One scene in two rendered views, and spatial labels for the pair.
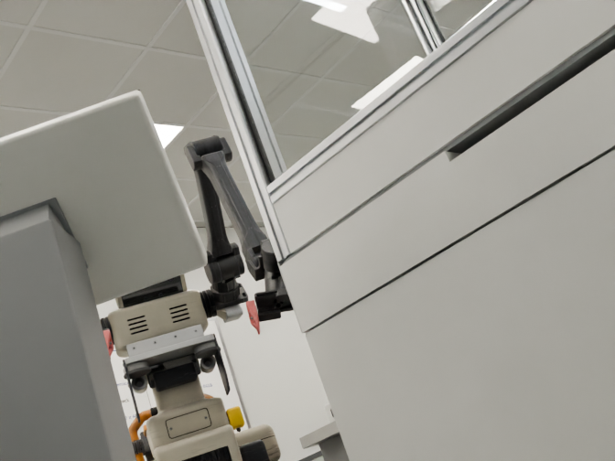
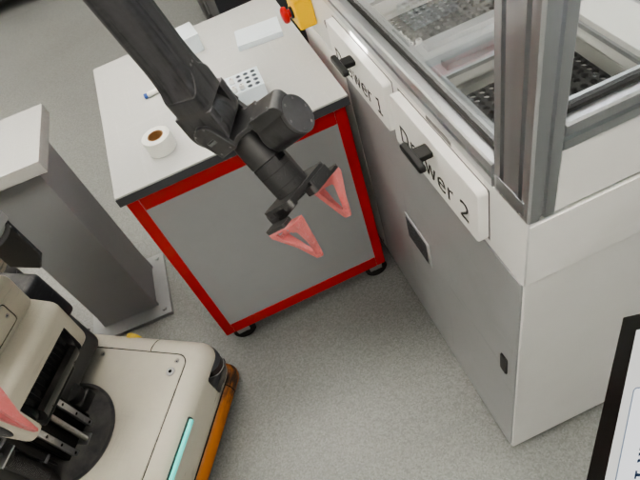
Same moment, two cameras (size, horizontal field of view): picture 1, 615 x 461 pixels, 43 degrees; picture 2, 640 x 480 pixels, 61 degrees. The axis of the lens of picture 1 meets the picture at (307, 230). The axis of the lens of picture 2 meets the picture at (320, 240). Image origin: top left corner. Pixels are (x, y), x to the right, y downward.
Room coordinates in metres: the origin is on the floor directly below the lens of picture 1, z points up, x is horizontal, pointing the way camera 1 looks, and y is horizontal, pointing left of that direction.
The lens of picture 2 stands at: (1.31, 0.53, 1.52)
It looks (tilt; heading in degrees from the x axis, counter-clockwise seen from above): 49 degrees down; 316
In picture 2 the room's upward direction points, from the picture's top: 22 degrees counter-clockwise
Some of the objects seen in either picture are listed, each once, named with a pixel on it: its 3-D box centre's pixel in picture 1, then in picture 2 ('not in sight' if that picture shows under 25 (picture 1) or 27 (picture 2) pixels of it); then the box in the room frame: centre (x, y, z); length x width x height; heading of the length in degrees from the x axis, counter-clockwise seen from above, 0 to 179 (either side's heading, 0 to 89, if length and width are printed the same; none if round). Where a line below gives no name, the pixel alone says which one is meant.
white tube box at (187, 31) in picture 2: not in sight; (176, 45); (2.51, -0.40, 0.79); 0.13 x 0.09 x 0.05; 55
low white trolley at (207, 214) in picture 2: not in sight; (251, 179); (2.35, -0.30, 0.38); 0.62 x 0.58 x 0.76; 140
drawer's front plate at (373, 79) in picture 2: not in sight; (360, 71); (1.84, -0.27, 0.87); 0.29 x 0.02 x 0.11; 140
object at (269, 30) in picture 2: not in sight; (258, 33); (2.30, -0.51, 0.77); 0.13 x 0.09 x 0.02; 42
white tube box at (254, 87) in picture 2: not in sight; (239, 90); (2.20, -0.27, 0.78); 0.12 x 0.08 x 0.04; 47
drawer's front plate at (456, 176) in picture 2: not in sight; (435, 161); (1.60, -0.07, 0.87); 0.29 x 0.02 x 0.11; 140
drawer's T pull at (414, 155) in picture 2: not in sight; (419, 154); (1.62, -0.05, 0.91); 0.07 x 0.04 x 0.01; 140
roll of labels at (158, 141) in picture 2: not in sight; (159, 142); (2.29, -0.05, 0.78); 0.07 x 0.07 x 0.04
